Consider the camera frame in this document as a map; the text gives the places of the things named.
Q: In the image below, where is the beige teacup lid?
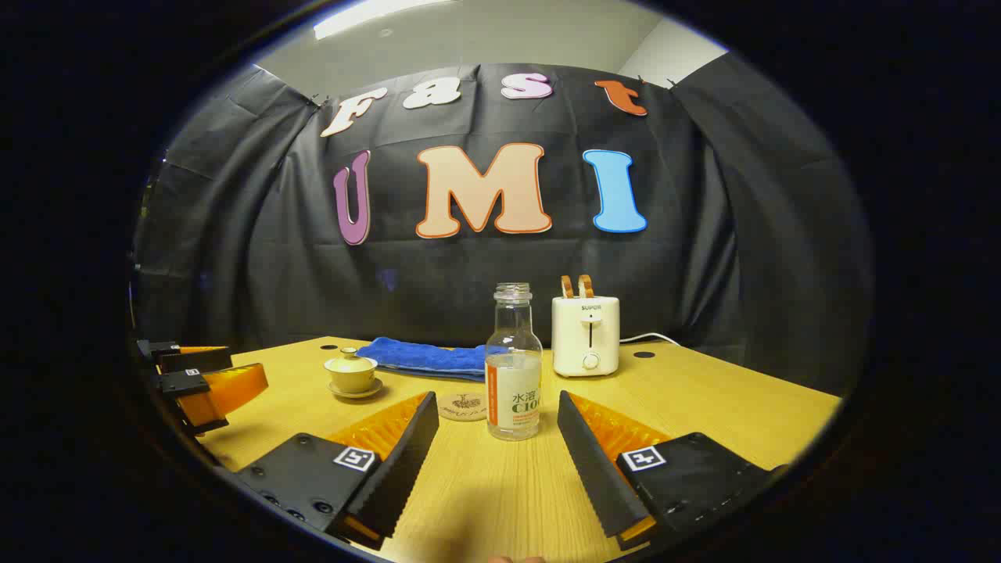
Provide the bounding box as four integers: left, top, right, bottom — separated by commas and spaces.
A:
325, 347, 378, 375

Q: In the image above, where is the white toaster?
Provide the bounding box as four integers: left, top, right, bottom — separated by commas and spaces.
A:
551, 296, 621, 378

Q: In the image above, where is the black backdrop cloth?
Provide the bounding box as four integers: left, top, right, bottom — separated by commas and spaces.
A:
129, 51, 873, 396

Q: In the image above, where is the beige ceramic teacup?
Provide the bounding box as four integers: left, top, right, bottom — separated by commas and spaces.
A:
325, 358, 378, 394

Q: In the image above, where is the blue towel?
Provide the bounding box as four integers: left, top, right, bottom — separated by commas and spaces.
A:
356, 336, 501, 382

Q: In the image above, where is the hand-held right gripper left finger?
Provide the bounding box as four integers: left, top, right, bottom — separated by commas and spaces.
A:
235, 391, 440, 550

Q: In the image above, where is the beige ceramic saucer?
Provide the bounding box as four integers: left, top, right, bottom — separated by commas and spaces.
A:
328, 378, 384, 400

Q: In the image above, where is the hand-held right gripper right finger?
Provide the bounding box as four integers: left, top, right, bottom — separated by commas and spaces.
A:
557, 389, 787, 550

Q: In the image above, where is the round wooden coaster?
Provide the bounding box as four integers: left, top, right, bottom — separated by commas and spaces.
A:
438, 393, 490, 422

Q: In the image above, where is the clear glass water bottle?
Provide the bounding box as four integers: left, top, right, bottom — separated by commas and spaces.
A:
485, 282, 544, 442

